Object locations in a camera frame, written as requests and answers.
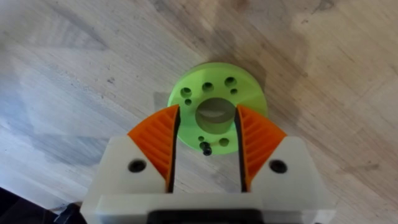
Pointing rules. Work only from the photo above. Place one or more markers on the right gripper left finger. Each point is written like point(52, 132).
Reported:
point(146, 161)

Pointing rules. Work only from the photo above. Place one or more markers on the black rail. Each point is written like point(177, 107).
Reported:
point(28, 210)

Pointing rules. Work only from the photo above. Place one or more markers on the small black screw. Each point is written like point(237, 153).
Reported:
point(206, 150)

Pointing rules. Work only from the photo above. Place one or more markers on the green disc with holes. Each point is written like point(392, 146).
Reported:
point(217, 93)

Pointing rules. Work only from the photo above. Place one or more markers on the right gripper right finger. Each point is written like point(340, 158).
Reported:
point(273, 161)

